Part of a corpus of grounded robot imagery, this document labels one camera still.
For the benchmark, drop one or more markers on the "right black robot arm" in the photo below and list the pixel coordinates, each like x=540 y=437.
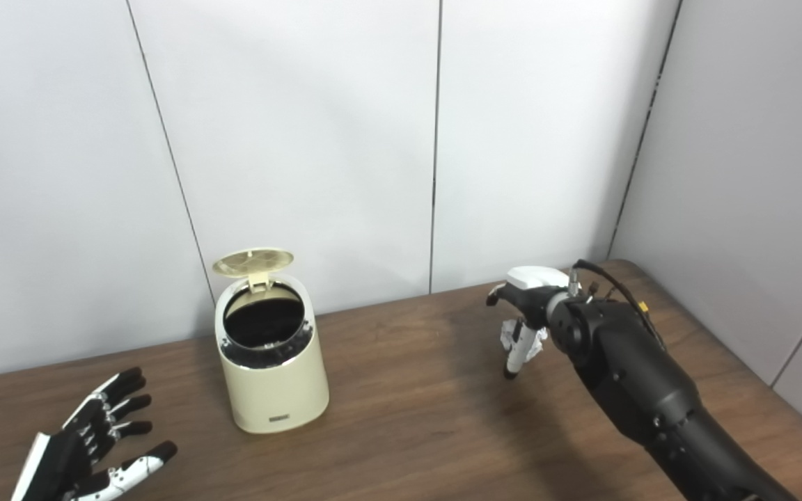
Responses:
x=645 y=390

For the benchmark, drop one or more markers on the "white paper ball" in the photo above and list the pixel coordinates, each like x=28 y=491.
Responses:
x=510 y=335

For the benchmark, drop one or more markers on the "cream-colored bin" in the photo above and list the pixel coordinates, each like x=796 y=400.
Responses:
x=272 y=390

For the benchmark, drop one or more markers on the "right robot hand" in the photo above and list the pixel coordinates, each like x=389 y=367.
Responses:
x=533 y=285

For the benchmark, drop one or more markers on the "round cream bin lid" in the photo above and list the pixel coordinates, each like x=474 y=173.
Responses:
x=253 y=261

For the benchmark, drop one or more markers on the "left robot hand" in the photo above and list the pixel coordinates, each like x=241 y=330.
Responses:
x=67 y=459

